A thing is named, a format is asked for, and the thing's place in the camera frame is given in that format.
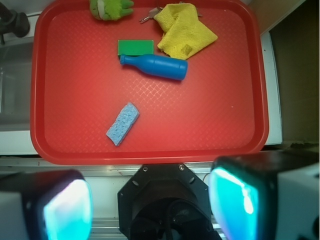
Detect blue plastic bottle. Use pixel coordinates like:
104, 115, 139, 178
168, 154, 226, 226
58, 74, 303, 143
119, 54, 189, 81

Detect green plush toy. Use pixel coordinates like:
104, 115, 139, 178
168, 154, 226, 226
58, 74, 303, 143
89, 0, 134, 21

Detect silver keys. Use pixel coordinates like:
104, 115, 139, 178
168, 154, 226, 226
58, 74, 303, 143
139, 7, 163, 24

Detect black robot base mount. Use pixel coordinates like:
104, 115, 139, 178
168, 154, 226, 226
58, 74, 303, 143
117, 163, 221, 240

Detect blue sponge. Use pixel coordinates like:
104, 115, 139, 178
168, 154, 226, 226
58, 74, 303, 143
105, 102, 140, 147

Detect green rectangular block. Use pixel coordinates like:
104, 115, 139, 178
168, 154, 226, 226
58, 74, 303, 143
117, 39, 154, 57

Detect black clamp knob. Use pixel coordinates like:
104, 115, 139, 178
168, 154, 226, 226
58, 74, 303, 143
0, 2, 31, 46

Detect yellow woven cloth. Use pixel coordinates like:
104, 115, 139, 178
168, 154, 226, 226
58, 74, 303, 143
154, 3, 218, 60

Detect red plastic tray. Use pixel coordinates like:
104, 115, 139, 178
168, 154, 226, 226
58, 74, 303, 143
30, 0, 269, 165

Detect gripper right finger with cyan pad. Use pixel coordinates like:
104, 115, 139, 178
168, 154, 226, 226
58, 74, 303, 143
208, 149, 320, 240

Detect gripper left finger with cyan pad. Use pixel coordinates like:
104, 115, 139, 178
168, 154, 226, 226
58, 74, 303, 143
0, 169, 93, 240

